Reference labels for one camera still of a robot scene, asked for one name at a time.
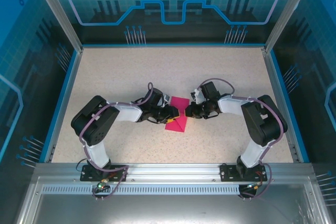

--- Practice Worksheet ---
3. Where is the pink square paper sheet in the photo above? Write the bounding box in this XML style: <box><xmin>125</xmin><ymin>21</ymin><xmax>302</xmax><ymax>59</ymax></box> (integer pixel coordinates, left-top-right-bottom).
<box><xmin>164</xmin><ymin>96</ymin><xmax>191</xmax><ymax>133</ymax></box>

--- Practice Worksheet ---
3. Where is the cable connector with green light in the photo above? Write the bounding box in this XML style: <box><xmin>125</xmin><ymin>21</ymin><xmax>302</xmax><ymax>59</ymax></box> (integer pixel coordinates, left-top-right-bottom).
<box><xmin>96</xmin><ymin>179</ymin><xmax>110</xmax><ymax>191</ymax></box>
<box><xmin>246</xmin><ymin>182</ymin><xmax>263</xmax><ymax>191</ymax></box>

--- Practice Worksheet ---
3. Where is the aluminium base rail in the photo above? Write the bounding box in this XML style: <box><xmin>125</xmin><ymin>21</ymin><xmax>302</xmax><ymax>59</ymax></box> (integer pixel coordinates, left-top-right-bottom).
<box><xmin>35</xmin><ymin>163</ymin><xmax>315</xmax><ymax>183</ymax></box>

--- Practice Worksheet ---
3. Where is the aluminium side rail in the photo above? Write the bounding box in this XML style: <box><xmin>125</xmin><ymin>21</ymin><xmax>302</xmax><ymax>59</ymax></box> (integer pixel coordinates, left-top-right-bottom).
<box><xmin>262</xmin><ymin>47</ymin><xmax>301</xmax><ymax>162</ymax></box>

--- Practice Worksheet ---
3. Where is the aluminium frame post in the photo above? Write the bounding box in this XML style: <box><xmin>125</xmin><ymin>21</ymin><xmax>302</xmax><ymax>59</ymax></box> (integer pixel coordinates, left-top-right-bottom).
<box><xmin>28</xmin><ymin>0</ymin><xmax>84</xmax><ymax>52</ymax></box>
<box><xmin>264</xmin><ymin>0</ymin><xmax>317</xmax><ymax>53</ymax></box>

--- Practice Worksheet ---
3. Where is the slotted grey cable duct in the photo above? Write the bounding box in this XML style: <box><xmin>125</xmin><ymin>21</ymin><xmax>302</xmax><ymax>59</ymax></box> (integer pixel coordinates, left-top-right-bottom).
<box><xmin>41</xmin><ymin>185</ymin><xmax>244</xmax><ymax>195</ymax></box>

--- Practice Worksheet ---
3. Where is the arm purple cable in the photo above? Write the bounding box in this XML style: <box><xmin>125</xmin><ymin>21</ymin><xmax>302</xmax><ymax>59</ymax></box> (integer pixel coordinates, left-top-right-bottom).
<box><xmin>78</xmin><ymin>81</ymin><xmax>155</xmax><ymax>200</ymax></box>
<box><xmin>196</xmin><ymin>78</ymin><xmax>289</xmax><ymax>200</ymax></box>

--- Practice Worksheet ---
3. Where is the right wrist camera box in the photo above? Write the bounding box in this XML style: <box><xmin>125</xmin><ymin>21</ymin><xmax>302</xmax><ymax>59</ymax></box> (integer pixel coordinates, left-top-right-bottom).
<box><xmin>189</xmin><ymin>89</ymin><xmax>205</xmax><ymax>104</ymax></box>

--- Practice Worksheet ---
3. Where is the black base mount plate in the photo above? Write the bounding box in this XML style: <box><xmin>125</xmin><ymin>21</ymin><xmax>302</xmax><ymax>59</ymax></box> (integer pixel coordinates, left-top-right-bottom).
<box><xmin>80</xmin><ymin>164</ymin><xmax>129</xmax><ymax>182</ymax></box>
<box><xmin>219</xmin><ymin>163</ymin><xmax>268</xmax><ymax>182</ymax></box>

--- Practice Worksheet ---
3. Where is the blue table edge strip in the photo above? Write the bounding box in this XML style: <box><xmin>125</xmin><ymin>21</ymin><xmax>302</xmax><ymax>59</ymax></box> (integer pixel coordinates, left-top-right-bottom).
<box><xmin>38</xmin><ymin>49</ymin><xmax>81</xmax><ymax>163</ymax></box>
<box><xmin>270</xmin><ymin>49</ymin><xmax>310</xmax><ymax>163</ymax></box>

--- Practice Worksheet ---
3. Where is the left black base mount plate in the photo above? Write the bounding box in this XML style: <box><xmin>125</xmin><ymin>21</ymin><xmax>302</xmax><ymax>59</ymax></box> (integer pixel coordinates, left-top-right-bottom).
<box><xmin>80</xmin><ymin>164</ymin><xmax>129</xmax><ymax>182</ymax></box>

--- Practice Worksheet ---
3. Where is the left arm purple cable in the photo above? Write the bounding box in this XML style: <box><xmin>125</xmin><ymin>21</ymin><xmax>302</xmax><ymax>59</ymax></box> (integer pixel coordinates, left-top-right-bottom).
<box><xmin>78</xmin><ymin>81</ymin><xmax>155</xmax><ymax>200</ymax></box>

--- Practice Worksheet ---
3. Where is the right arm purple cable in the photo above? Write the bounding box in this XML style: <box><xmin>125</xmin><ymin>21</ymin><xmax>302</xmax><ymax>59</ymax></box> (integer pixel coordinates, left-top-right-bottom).
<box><xmin>196</xmin><ymin>78</ymin><xmax>289</xmax><ymax>200</ymax></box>

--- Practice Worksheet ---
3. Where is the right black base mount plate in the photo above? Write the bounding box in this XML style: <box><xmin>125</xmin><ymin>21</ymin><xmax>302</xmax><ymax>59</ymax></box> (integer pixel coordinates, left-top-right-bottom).
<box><xmin>219</xmin><ymin>163</ymin><xmax>268</xmax><ymax>182</ymax></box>

